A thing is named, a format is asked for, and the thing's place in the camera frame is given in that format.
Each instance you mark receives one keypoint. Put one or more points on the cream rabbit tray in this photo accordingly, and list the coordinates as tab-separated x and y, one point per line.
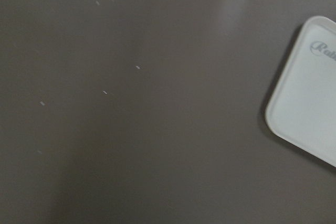
301	109

